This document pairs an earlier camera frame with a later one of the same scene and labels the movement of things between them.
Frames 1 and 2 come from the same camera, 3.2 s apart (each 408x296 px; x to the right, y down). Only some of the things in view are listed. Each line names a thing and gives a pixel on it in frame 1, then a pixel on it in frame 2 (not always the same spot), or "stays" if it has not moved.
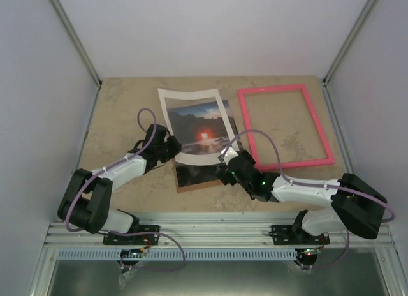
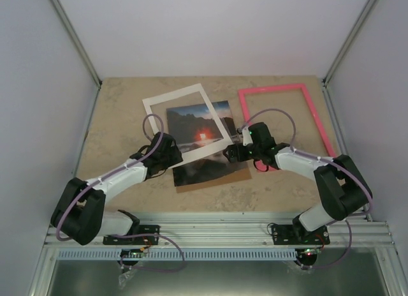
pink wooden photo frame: (246, 90) stays
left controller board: (131, 253) stays
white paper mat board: (164, 94) -> (195, 152)
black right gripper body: (224, 175) -> (257, 150)
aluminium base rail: (209, 229) stays
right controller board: (306, 256) stays
